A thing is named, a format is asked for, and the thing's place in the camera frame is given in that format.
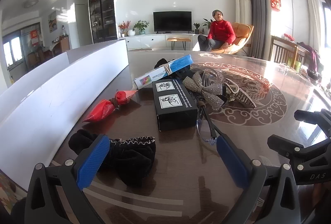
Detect white television console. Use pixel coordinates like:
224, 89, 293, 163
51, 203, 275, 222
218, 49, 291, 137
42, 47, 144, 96
118, 33, 205, 51

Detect grey curtain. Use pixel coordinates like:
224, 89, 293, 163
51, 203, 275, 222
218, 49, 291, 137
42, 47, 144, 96
242, 0, 271, 60

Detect white curtain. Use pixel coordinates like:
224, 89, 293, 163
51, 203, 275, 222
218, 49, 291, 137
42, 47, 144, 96
305, 0, 324, 41

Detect wooden bench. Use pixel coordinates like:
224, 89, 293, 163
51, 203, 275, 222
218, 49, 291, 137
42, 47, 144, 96
167, 37, 192, 51

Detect dark red garment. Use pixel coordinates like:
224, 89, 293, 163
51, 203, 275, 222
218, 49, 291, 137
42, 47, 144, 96
297, 42, 321, 71

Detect striped rhinestone hair clip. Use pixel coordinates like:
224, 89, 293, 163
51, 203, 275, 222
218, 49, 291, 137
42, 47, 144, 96
224, 78, 271, 109

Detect blue and white box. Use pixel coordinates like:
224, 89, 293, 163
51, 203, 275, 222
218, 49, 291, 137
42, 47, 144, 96
134, 54, 194, 90

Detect orange armchair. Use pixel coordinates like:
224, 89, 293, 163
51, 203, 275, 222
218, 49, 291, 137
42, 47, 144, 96
212, 22, 254, 55

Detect red flower bouquet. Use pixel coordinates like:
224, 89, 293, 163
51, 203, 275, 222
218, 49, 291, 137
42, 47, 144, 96
118, 20, 131, 38

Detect framed wall painting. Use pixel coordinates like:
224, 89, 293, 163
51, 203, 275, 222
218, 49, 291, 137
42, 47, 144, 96
48, 11, 57, 33

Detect wooden chair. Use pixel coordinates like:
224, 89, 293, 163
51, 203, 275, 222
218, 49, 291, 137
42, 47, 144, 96
271, 35, 309, 69

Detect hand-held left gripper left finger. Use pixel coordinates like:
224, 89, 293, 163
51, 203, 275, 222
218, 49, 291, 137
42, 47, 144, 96
26, 134, 110, 224

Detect rhinestone bow hair clip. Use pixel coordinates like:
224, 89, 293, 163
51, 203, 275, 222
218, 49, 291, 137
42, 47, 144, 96
182, 71, 228, 111

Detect black television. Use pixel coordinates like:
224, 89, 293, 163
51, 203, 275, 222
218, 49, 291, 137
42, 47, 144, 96
153, 11, 192, 32

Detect red tied packet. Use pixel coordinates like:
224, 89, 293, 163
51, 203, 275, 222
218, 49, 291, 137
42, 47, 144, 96
82, 89, 139, 123

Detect dark glass display cabinet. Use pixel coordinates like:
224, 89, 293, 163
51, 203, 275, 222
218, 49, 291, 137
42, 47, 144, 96
88, 0, 118, 44

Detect long white board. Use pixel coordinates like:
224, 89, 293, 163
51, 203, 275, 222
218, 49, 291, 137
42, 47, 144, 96
0, 39, 129, 192

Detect covered standing air conditioner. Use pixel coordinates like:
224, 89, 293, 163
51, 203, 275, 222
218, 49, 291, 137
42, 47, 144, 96
234, 0, 252, 25

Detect brown patterned desktop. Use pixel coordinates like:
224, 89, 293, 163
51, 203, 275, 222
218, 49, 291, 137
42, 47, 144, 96
50, 50, 331, 224

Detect patterned cloth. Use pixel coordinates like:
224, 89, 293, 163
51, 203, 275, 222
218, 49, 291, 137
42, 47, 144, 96
0, 172, 18, 214

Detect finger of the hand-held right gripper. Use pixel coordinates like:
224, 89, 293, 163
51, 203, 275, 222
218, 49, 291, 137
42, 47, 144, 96
267, 134, 331, 170
294, 108, 331, 137

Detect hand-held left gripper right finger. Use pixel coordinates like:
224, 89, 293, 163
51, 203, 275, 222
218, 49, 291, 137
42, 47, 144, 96
216, 133, 314, 224

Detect wooden sideboard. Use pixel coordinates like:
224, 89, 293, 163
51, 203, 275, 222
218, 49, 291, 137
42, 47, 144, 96
59, 35, 70, 53

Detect green potted plant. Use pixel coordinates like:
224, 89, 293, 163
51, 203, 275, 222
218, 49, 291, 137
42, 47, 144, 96
133, 20, 150, 35

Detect black box white labels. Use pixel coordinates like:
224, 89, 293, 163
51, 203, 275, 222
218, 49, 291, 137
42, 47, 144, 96
152, 79, 199, 132

